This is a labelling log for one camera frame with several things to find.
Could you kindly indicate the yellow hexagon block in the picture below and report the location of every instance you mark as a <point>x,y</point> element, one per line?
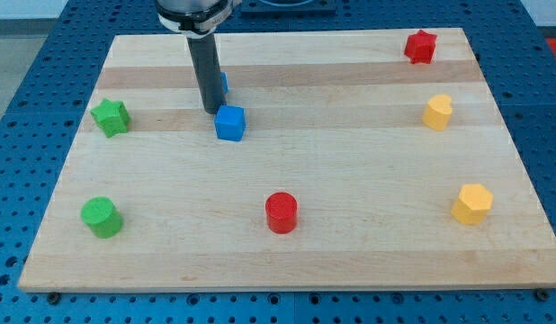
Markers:
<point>472,205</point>

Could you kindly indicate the light wooden board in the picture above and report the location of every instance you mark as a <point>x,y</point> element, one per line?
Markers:
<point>334,118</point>

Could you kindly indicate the dark blue base plate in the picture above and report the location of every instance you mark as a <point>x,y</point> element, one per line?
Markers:
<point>288,7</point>

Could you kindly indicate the red cylinder block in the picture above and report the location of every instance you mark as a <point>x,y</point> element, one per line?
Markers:
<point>281,210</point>

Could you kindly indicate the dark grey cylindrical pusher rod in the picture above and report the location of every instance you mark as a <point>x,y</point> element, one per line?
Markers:
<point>206,65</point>

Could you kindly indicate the blue cube block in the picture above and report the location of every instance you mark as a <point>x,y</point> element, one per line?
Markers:
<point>230,123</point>

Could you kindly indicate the green cylinder block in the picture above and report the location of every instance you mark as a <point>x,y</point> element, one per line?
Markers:
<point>101,216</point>

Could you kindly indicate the green star block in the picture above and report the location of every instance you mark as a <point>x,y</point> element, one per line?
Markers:
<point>111,117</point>

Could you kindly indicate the blue block behind rod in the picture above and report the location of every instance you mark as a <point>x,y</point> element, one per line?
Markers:
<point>224,82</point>

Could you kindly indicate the red star block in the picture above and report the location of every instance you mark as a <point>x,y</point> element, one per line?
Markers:
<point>420,47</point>

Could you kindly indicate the yellow heart block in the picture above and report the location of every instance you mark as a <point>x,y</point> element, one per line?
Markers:
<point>438,112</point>

